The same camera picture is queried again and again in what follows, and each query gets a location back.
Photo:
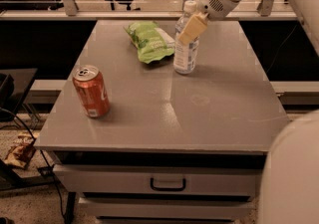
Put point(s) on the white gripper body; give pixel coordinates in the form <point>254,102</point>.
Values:
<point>212,4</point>

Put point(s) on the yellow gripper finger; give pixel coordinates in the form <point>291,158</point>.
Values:
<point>194,27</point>

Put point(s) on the clear blue-label plastic bottle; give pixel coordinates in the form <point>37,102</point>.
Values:
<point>185,55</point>

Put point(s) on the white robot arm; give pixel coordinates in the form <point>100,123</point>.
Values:
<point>289,188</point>

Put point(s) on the green rice chip bag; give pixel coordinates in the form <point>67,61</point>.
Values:
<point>152,42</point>

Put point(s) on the crumpled snack bag on floor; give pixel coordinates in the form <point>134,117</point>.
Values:
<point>21,152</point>

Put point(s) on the orange soda can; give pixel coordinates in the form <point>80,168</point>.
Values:
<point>90,87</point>

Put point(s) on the grey drawer cabinet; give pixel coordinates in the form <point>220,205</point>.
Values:
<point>212,127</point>

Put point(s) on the black side table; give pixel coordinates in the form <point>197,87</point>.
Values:
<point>15,86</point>

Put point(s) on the black drawer handle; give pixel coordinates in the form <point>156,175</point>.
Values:
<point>168,185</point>

